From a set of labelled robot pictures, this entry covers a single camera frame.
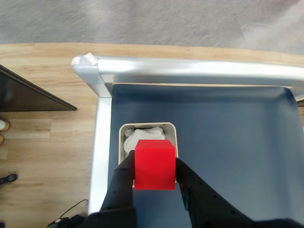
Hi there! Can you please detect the beige rounded box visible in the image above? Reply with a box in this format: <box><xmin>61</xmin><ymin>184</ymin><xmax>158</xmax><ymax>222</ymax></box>
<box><xmin>118</xmin><ymin>122</ymin><xmax>180</xmax><ymax>189</ymax></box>

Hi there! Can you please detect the black object on floor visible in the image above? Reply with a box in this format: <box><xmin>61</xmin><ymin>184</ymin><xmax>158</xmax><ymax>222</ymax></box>
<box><xmin>0</xmin><ymin>173</ymin><xmax>18</xmax><ymax>186</ymax></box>

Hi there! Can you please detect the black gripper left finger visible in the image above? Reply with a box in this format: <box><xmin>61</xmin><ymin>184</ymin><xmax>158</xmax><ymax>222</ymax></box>
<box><xmin>99</xmin><ymin>150</ymin><xmax>138</xmax><ymax>214</ymax></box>

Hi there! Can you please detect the dark brown furniture panel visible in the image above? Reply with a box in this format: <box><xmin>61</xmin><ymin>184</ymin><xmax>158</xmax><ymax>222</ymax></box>
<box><xmin>0</xmin><ymin>64</ymin><xmax>77</xmax><ymax>112</ymax></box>

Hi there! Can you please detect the red cube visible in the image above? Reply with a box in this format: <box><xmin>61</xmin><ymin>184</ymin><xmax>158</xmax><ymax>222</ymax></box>
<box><xmin>134</xmin><ymin>139</ymin><xmax>177</xmax><ymax>190</ymax></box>

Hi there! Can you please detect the black clamp device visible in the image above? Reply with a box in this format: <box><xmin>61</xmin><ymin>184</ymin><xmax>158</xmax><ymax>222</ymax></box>
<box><xmin>47</xmin><ymin>213</ymin><xmax>86</xmax><ymax>228</ymax></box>

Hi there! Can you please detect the thin black floor cable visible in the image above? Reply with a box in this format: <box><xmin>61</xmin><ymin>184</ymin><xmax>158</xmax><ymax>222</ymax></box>
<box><xmin>58</xmin><ymin>199</ymin><xmax>89</xmax><ymax>219</ymax></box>

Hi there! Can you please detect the grey carpet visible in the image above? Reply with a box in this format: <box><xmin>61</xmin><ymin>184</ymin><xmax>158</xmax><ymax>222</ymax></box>
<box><xmin>0</xmin><ymin>0</ymin><xmax>304</xmax><ymax>55</ymax></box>

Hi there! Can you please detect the aluminium table frame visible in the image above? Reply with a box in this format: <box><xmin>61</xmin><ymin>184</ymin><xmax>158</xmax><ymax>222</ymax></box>
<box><xmin>71</xmin><ymin>53</ymin><xmax>304</xmax><ymax>216</ymax></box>

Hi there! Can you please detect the round wooden white object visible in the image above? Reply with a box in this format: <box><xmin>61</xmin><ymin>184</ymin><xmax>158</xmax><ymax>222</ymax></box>
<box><xmin>0</xmin><ymin>119</ymin><xmax>11</xmax><ymax>132</ymax></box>

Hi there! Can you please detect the white crumpled cloth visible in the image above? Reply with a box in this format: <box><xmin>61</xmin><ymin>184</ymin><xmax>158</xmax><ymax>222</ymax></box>
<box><xmin>123</xmin><ymin>127</ymin><xmax>166</xmax><ymax>155</ymax></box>

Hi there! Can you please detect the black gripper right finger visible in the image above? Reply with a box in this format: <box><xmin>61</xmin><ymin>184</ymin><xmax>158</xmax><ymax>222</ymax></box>
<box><xmin>175</xmin><ymin>156</ymin><xmax>255</xmax><ymax>228</ymax></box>

